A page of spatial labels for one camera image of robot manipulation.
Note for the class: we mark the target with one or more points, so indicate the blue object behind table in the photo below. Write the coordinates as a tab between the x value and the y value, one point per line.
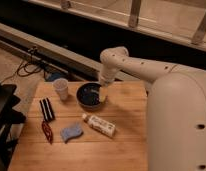
53	77

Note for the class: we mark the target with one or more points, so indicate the white tube with label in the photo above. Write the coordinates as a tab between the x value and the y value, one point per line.
100	124

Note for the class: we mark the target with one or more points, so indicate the black chair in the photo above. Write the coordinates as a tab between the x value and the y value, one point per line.
8	117

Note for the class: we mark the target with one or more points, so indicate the grey metal rail beam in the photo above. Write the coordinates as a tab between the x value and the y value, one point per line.
52	51

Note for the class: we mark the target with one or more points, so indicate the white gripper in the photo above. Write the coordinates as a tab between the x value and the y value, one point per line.
104	82

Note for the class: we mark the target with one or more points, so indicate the blue sponge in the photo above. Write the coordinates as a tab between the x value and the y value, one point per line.
71	132

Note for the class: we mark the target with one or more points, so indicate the white paper cup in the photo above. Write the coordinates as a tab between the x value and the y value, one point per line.
61	88

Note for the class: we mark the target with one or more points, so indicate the dark blue ceramic bowl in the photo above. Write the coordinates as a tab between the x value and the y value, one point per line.
88	95

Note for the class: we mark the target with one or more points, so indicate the black white striped block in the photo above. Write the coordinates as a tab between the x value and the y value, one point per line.
47	110

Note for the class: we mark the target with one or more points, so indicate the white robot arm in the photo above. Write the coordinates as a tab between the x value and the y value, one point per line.
176	109

